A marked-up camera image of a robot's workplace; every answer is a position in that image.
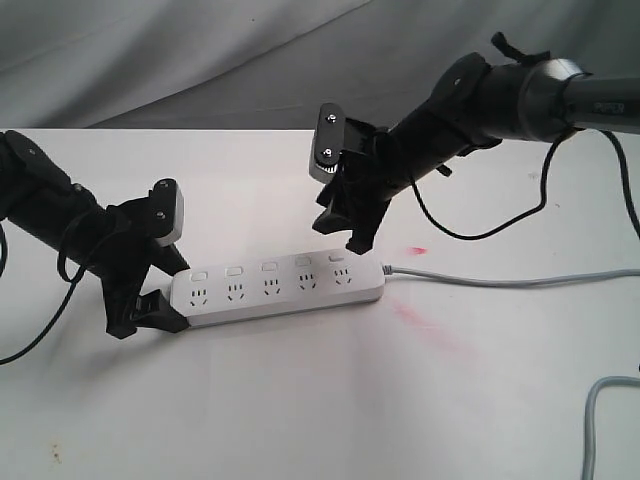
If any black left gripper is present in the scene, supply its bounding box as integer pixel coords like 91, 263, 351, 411
96, 198, 189, 339

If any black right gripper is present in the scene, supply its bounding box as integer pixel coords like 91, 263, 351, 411
312, 117, 395, 254

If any white five-outlet power strip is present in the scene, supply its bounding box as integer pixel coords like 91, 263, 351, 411
169, 249, 385, 328

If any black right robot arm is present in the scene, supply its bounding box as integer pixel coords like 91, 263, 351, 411
309, 34, 639, 254

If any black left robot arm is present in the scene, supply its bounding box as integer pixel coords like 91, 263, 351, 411
1, 130, 189, 339

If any grey backdrop cloth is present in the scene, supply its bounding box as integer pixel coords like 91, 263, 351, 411
1, 1, 639, 129

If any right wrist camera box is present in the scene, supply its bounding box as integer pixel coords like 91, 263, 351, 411
309, 103, 345, 184

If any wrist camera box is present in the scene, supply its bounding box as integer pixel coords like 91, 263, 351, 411
146, 178, 184, 248
309, 103, 345, 184

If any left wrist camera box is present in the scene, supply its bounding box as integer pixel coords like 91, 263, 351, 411
146, 178, 184, 248

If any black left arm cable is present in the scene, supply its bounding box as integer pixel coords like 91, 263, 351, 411
0, 209, 126, 365

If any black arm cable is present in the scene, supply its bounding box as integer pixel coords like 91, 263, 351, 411
0, 209, 126, 365
407, 127, 640, 241

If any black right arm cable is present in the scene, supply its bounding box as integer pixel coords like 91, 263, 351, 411
407, 127, 640, 241

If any grey power cable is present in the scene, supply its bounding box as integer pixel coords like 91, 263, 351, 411
380, 264, 640, 480

